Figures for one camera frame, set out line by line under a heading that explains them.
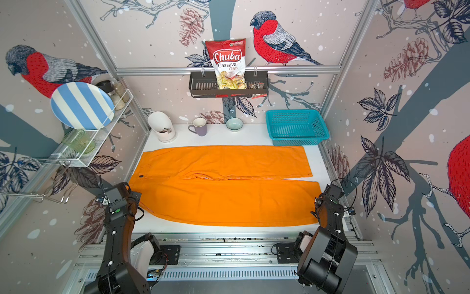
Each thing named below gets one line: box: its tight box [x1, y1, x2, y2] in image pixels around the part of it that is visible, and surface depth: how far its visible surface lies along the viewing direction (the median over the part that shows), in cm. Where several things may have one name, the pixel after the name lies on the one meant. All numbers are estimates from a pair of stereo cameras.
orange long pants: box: [128, 145, 321, 227], surface depth 96 cm
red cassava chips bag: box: [205, 37, 248, 91], surface depth 83 cm
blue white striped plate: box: [51, 82, 116, 132], surface depth 74 cm
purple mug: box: [187, 117, 207, 137], surface depth 116 cm
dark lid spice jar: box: [95, 79, 116, 96], surface depth 81 cm
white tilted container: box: [147, 111, 176, 143], surface depth 112 cm
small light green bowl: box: [225, 117, 244, 132], surface depth 120 cm
